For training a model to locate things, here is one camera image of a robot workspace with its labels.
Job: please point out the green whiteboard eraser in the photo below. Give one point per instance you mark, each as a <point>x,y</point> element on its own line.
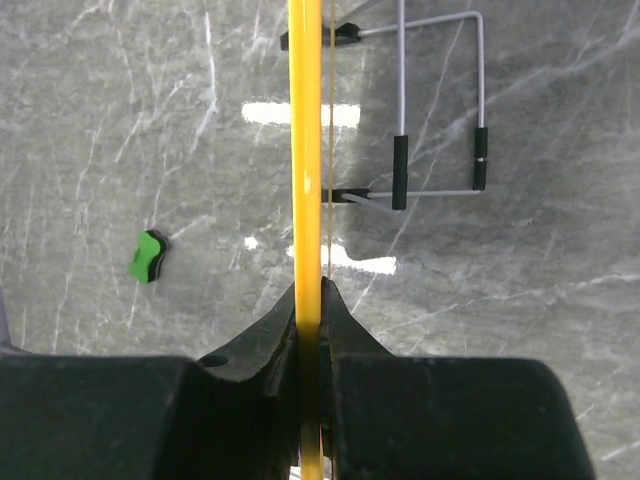
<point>148,258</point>

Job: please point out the metal wire board stand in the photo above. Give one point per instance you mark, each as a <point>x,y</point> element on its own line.
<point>343,33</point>

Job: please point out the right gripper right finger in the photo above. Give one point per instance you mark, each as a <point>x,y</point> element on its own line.
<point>360,397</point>

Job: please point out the yellow framed whiteboard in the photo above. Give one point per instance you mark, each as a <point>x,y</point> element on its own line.
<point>305,67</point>

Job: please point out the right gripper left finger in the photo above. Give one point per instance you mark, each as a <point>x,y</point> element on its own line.
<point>255,406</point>

